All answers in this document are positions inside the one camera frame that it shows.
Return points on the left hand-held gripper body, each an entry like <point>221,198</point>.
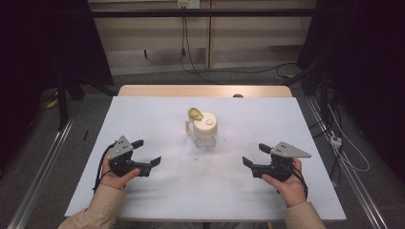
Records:
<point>121,151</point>

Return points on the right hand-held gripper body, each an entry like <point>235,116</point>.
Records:
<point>280,159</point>

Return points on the glass jar with cream lid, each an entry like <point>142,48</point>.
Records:
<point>205,129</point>

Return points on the person's left hand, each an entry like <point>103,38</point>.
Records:
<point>114,179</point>

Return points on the person's right hand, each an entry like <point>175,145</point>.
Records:
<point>291,189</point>

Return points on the white table mat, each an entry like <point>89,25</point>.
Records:
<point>207,184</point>

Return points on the white power strip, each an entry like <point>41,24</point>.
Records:
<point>336,141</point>

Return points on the dark round table grommet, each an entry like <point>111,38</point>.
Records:
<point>238,95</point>

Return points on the black metal stand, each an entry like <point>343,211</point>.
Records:
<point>62,105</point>

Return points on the wooden table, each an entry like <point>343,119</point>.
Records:
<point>191,90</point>

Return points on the dark curtain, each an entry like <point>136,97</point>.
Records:
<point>41,44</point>
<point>366,57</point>

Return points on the black horizontal bar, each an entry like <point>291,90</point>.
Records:
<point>203,12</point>

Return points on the metal floor rail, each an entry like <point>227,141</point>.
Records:
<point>353,178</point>
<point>41,168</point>

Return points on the white wall outlet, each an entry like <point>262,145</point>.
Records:
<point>188,3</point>

